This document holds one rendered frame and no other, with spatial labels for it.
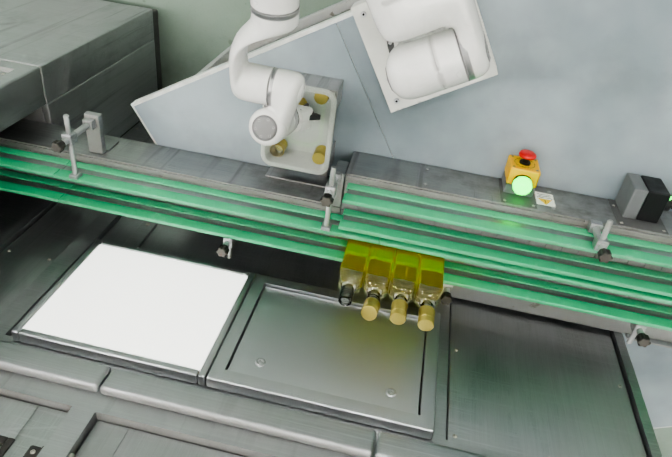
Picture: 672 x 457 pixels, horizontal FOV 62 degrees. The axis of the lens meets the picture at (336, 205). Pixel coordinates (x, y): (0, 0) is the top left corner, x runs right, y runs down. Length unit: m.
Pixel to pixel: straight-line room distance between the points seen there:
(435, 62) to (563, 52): 0.46
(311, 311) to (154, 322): 0.36
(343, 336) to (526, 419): 0.43
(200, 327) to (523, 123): 0.88
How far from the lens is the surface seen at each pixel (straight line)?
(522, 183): 1.37
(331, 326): 1.34
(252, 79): 1.10
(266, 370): 1.24
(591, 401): 1.44
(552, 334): 1.55
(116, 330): 1.34
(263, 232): 1.44
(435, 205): 1.33
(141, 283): 1.44
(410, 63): 0.97
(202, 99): 1.52
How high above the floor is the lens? 2.04
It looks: 56 degrees down
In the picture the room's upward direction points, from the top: 160 degrees counter-clockwise
